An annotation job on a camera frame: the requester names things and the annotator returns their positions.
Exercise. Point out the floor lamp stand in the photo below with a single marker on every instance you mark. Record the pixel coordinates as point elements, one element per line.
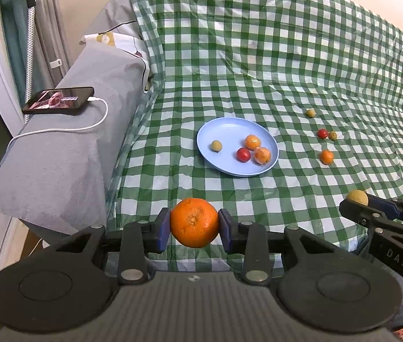
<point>20,33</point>

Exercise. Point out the grey sofa armrest cover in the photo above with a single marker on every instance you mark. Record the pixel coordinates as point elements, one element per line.
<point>57,172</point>

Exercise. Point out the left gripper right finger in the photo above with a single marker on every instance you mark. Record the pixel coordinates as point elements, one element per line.
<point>316,282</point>

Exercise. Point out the orange tangerine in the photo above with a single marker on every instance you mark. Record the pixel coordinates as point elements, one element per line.
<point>327,157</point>
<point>194,222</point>

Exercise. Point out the black smartphone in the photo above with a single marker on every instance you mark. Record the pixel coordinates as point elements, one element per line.
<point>69,100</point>

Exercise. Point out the green checkered tablecloth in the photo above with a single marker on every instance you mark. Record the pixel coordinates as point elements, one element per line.
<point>267,61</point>

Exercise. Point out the grey curtain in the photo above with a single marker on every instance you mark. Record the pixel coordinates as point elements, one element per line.
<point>51,53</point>

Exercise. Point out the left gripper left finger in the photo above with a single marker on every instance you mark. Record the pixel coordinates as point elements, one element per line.
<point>72,282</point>

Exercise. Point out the yellow-green small fruit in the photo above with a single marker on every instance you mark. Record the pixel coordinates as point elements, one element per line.
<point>216,146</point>

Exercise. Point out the light blue plate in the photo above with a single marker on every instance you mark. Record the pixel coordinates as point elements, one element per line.
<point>231,132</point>

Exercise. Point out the orange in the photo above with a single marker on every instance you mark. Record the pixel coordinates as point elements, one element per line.
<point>251,142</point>
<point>262,155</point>

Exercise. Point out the floral white pillow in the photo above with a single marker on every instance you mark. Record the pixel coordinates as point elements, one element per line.
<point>127,43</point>

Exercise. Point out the red tomato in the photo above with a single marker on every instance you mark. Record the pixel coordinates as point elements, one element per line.
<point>322,133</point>
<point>243,154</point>

